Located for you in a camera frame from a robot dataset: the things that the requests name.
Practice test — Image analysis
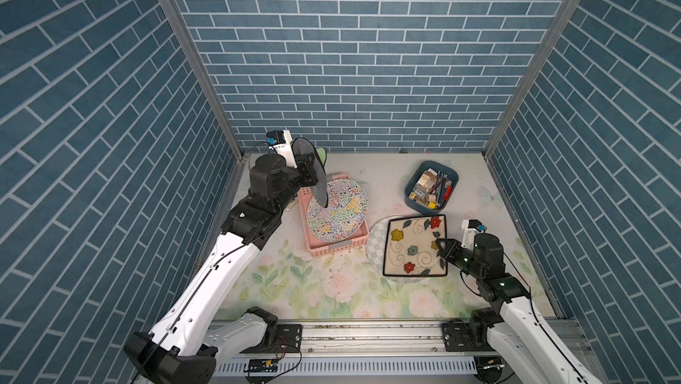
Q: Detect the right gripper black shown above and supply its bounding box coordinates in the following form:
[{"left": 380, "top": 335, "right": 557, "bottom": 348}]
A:
[{"left": 433, "top": 234, "right": 483, "bottom": 280}]

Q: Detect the square floral plate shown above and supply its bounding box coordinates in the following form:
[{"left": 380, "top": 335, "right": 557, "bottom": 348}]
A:
[{"left": 383, "top": 215, "right": 448, "bottom": 278}]

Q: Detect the blue checkered round plate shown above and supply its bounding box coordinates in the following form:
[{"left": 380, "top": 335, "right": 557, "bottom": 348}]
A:
[{"left": 365, "top": 216, "right": 423, "bottom": 284}]

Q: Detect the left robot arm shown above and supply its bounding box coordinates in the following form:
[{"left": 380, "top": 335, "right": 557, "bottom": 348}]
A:
[{"left": 123, "top": 150, "right": 326, "bottom": 383}]

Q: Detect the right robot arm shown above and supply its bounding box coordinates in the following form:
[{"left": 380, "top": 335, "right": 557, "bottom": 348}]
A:
[{"left": 436, "top": 229, "right": 600, "bottom": 383}]

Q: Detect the round colourful speckled plate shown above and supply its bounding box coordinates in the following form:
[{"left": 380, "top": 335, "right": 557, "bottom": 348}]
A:
[{"left": 305, "top": 178, "right": 368, "bottom": 242}]

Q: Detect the dark green plastic bin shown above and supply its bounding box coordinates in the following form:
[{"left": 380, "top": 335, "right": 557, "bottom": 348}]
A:
[{"left": 404, "top": 161, "right": 459, "bottom": 216}]

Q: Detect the pink perforated plastic basket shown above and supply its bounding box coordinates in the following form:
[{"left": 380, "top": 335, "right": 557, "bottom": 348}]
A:
[{"left": 298, "top": 173, "right": 369, "bottom": 256}]

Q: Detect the small green circuit board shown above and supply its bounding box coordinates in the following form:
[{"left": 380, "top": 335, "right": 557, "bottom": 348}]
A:
[{"left": 245, "top": 358, "right": 279, "bottom": 374}]

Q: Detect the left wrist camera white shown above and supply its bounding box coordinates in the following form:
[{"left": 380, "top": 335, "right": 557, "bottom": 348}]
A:
[{"left": 266, "top": 130, "right": 297, "bottom": 169}]

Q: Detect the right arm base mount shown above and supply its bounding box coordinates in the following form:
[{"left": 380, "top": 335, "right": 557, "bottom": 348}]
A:
[{"left": 441, "top": 308, "right": 503, "bottom": 352}]

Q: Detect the aluminium rail frame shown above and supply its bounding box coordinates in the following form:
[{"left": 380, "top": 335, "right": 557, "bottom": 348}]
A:
[{"left": 135, "top": 317, "right": 608, "bottom": 384}]

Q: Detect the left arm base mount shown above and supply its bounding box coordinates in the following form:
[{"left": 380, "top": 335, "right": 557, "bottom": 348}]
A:
[{"left": 204, "top": 307, "right": 303, "bottom": 358}]

